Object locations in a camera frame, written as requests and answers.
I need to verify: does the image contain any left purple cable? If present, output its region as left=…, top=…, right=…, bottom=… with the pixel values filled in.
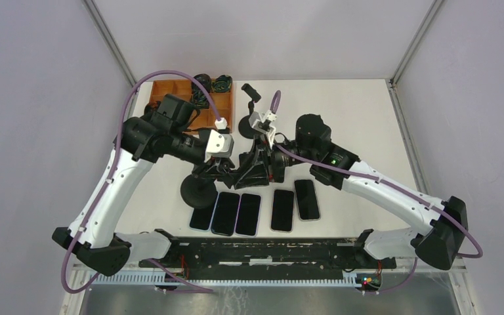
left=60, top=70, right=217, bottom=295

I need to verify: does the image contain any black round base clamp stand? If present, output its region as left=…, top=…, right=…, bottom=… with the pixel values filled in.
left=238, top=83, right=261, bottom=139

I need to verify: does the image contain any white case phone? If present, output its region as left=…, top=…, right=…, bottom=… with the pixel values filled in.
left=294, top=179, right=321, bottom=221

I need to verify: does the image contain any wooden compartment tray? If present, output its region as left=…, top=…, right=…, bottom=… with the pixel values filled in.
left=148, top=79, right=234, bottom=131

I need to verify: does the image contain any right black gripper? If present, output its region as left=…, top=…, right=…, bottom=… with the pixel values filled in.
left=232, top=135, right=316, bottom=187

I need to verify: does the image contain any lilac case phone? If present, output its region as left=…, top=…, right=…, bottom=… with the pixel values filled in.
left=234, top=194, right=261, bottom=237

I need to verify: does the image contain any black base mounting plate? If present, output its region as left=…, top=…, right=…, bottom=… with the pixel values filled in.
left=158, top=237, right=397, bottom=280

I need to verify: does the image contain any white slotted cable duct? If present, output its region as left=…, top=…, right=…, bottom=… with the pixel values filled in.
left=93, top=269, right=368, bottom=289

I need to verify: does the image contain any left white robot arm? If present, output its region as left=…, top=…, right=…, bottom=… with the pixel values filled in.
left=52, top=94, right=234, bottom=276

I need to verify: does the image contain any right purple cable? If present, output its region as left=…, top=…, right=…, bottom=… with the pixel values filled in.
left=269, top=90, right=484, bottom=294

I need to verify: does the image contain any light blue case phone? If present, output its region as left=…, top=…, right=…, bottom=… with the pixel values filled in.
left=189, top=205, right=215, bottom=231

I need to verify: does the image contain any rolled green sock right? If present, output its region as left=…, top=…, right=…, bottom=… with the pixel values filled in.
left=211, top=75, right=233, bottom=93

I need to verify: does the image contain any purple cable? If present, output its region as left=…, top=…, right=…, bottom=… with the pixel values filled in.
left=269, top=90, right=484, bottom=294
left=60, top=70, right=217, bottom=295

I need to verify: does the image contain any rolled patterned sock front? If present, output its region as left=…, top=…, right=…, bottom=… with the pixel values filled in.
left=191, top=90, right=210, bottom=110

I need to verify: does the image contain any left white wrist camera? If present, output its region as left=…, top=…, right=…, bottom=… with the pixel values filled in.
left=204, top=117, right=234, bottom=162

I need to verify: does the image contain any tall black round stand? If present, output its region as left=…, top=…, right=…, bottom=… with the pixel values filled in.
left=180, top=170, right=237, bottom=209

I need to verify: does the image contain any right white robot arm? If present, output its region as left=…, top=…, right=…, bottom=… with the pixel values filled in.
left=238, top=112, right=469, bottom=270

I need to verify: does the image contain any pink case phone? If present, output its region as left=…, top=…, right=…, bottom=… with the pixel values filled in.
left=270, top=190, right=295, bottom=232

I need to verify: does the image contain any rolled dark sock left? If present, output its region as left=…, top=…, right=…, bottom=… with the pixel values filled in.
left=191, top=73, right=212, bottom=93

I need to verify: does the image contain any dark blue case phone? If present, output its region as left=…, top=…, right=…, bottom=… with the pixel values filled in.
left=211, top=192, right=240, bottom=236

